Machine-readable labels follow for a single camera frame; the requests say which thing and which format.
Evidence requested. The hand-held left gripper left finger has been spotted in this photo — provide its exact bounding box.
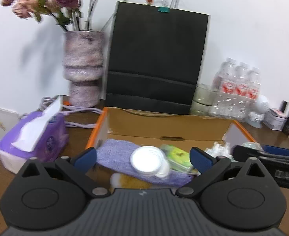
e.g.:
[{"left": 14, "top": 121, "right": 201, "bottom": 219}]
[{"left": 20, "top": 147, "right": 111, "bottom": 198}]

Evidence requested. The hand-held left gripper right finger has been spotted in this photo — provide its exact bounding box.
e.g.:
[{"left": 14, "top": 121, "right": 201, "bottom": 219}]
[{"left": 175, "top": 147, "right": 270, "bottom": 198}]

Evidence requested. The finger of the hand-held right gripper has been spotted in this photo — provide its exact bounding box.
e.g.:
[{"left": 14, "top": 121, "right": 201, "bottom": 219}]
[
  {"left": 232, "top": 145, "right": 289, "bottom": 168},
  {"left": 262, "top": 145, "right": 289, "bottom": 157}
]

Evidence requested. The white tissue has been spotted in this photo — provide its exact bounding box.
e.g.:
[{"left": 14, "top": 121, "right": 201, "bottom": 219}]
[{"left": 205, "top": 141, "right": 233, "bottom": 159}]

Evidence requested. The green tissue packet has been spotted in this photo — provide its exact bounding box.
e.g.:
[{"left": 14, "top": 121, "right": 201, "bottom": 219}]
[{"left": 160, "top": 144, "right": 198, "bottom": 175}]

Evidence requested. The purple cloth pouch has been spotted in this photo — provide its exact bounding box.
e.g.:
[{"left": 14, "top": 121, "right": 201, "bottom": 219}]
[{"left": 95, "top": 138, "right": 195, "bottom": 187}]

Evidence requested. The white yellow alpaca plush toy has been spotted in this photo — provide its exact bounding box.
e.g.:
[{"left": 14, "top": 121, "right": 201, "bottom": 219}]
[{"left": 109, "top": 172, "right": 155, "bottom": 195}]

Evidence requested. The translucent white plastic container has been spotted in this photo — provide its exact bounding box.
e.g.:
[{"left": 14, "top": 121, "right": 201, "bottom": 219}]
[{"left": 130, "top": 146, "right": 171, "bottom": 179}]

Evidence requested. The red cardboard box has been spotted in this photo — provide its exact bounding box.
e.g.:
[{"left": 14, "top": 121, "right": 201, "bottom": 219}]
[{"left": 85, "top": 106, "right": 257, "bottom": 192}]

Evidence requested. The grey tin box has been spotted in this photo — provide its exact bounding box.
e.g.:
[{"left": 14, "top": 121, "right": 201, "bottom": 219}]
[{"left": 264, "top": 108, "right": 289, "bottom": 131}]

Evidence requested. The purple tissue pack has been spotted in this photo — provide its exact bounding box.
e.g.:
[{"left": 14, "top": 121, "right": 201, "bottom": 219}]
[{"left": 0, "top": 95, "right": 70, "bottom": 174}]

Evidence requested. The white robot speaker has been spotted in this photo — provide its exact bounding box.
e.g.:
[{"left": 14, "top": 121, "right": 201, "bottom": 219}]
[{"left": 248, "top": 95, "right": 270, "bottom": 128}]

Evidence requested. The clear water bottle red label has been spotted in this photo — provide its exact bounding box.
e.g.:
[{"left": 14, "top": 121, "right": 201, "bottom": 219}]
[
  {"left": 243, "top": 67, "right": 262, "bottom": 122},
  {"left": 208, "top": 57, "right": 237, "bottom": 118},
  {"left": 229, "top": 62, "right": 249, "bottom": 122}
]

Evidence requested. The clear glass cup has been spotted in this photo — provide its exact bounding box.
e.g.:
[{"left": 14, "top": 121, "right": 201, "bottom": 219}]
[{"left": 190, "top": 82, "right": 219, "bottom": 116}]

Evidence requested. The mottled purple ceramic vase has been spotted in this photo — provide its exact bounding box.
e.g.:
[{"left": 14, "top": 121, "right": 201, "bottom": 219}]
[{"left": 62, "top": 29, "right": 107, "bottom": 108}]

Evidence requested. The black paper bag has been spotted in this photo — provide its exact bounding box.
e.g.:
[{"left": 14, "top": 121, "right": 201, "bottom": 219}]
[{"left": 106, "top": 0, "right": 211, "bottom": 115}]

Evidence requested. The teal binder clip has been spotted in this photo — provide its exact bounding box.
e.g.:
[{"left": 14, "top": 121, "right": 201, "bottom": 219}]
[{"left": 157, "top": 1, "right": 171, "bottom": 13}]

